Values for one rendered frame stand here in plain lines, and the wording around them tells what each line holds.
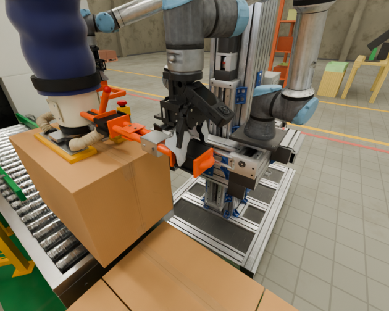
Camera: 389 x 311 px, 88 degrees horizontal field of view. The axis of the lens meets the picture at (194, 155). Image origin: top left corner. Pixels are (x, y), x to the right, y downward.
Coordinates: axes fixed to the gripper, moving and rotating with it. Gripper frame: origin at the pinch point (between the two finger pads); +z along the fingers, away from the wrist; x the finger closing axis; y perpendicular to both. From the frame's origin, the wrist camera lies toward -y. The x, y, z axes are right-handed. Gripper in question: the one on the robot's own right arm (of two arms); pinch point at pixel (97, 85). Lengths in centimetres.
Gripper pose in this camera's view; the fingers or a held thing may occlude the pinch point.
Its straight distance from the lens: 134.2
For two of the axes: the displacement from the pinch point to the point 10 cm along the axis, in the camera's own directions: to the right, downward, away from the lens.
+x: 6.1, -4.3, 6.7
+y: 7.9, 3.4, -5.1
